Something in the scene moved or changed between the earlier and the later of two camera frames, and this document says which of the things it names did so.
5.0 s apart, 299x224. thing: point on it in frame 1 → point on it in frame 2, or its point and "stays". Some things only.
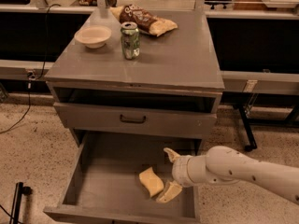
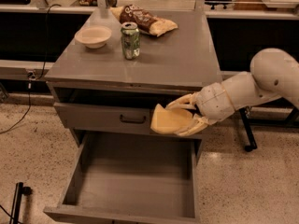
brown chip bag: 146,21 stays
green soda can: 130,39 stays
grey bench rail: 19,69 stays
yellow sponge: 152,184 → 169,120
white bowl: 93,36 stays
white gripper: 179,171 → 214,102
